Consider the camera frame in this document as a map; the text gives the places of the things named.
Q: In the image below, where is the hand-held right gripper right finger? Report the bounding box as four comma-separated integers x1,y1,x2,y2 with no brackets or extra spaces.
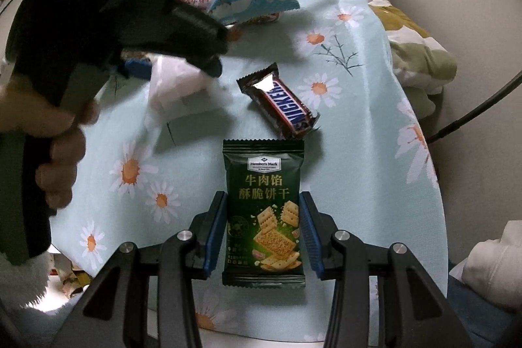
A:
299,191,474,348

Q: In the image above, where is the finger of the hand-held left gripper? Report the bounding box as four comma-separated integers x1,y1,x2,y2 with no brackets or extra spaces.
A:
116,58,153,81
122,0,230,79

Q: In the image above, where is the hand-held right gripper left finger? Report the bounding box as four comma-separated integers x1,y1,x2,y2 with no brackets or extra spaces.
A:
53,191,228,348

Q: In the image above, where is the green cracker packet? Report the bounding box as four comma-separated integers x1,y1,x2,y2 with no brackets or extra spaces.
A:
222,139,306,276

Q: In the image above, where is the person's left hand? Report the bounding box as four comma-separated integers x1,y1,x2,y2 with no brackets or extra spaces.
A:
0,81,101,210

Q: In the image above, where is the translucent white plastic bag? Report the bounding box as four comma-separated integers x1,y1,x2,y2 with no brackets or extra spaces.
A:
144,54,234,153

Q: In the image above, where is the daisy print tablecloth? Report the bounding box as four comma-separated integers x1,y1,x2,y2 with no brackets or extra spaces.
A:
46,0,448,341

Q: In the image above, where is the brown chocolate bar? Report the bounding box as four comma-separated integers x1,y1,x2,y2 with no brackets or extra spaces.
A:
237,63,321,141

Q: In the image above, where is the white cloth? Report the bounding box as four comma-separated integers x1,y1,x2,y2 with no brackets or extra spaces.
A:
461,219,522,310

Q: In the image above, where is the black cable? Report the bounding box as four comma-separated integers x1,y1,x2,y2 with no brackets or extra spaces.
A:
426,73,522,144

